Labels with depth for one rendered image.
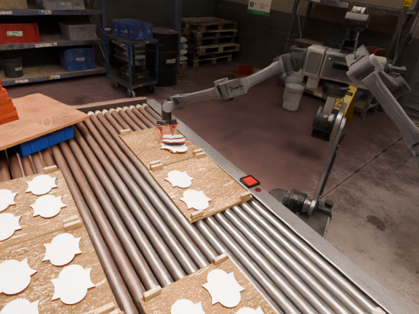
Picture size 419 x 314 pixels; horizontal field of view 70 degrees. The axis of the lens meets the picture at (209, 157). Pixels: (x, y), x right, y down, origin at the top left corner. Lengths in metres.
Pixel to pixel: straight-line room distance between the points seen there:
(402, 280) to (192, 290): 2.03
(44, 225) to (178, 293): 0.59
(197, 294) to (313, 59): 1.33
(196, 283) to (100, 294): 0.30
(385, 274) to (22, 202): 2.46
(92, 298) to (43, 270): 0.21
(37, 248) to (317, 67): 1.56
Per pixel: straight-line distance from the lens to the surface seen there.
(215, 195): 1.42
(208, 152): 1.76
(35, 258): 1.23
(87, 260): 1.18
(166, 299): 1.06
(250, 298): 1.09
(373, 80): 1.30
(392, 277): 2.80
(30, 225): 1.36
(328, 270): 1.29
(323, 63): 1.80
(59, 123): 1.83
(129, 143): 1.79
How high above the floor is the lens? 1.83
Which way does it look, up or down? 32 degrees down
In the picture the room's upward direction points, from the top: 7 degrees clockwise
